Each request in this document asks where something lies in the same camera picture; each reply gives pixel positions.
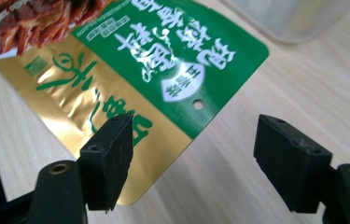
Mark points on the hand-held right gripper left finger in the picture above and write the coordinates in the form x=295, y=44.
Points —
x=107, y=165

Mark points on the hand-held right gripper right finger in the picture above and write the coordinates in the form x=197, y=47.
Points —
x=294, y=165

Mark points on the green and gold snack packet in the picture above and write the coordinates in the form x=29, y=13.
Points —
x=151, y=71

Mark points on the clear plastic container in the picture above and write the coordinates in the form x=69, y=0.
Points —
x=297, y=18

